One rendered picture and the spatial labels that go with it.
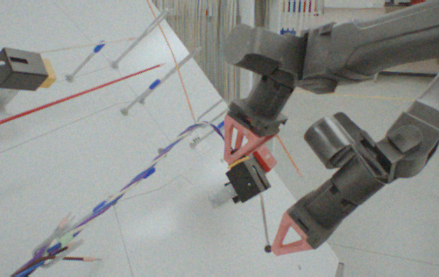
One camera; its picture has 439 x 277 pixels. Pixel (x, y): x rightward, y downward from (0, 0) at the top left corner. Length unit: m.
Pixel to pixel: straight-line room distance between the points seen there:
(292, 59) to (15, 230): 0.40
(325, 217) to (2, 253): 0.41
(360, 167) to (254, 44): 0.22
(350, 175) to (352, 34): 0.19
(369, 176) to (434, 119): 0.12
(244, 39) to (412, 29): 0.22
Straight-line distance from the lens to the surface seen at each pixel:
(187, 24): 1.37
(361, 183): 0.62
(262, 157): 0.88
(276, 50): 0.60
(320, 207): 0.65
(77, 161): 0.59
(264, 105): 0.66
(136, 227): 0.60
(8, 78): 0.53
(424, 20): 0.49
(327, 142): 0.65
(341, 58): 0.56
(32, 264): 0.39
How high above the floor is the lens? 1.42
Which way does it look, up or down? 18 degrees down
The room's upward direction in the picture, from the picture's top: straight up
